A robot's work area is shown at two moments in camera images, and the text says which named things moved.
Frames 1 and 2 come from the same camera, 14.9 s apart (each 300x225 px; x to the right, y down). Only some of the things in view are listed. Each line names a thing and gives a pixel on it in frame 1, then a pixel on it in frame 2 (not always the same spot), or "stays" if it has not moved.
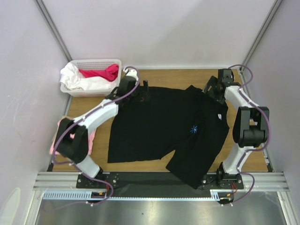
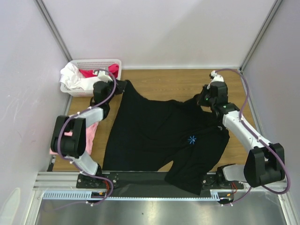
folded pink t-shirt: x=91 y=134 stays
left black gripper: x=140 y=96 to x=120 y=86
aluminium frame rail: x=67 y=181 stays
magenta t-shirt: x=110 y=73 stays
